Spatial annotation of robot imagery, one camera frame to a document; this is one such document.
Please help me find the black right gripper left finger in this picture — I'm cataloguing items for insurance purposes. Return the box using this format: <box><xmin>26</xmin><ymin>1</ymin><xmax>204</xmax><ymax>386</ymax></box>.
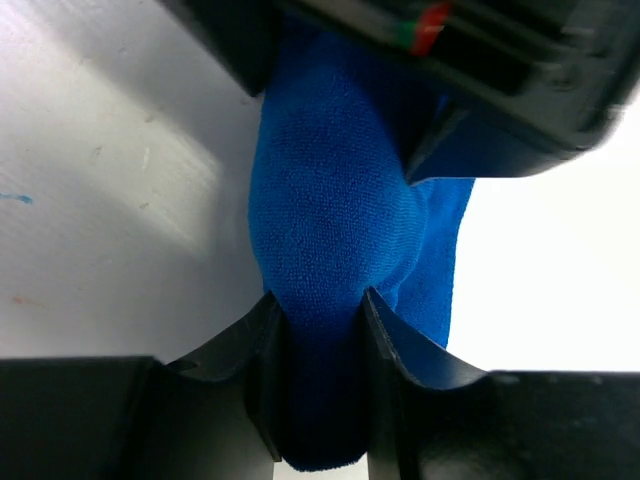
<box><xmin>1</xmin><ymin>295</ymin><xmax>283</xmax><ymax>479</ymax></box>

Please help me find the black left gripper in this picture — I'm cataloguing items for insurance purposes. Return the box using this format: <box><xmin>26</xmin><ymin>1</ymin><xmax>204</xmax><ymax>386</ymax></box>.
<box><xmin>165</xmin><ymin>1</ymin><xmax>639</xmax><ymax>184</ymax></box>

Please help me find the blue towel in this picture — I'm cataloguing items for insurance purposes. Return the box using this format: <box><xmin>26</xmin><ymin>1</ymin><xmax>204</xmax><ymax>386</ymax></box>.
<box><xmin>248</xmin><ymin>18</ymin><xmax>473</xmax><ymax>472</ymax></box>

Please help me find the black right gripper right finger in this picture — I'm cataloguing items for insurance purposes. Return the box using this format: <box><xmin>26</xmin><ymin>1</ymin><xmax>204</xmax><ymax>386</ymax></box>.
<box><xmin>362</xmin><ymin>290</ymin><xmax>639</xmax><ymax>479</ymax></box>

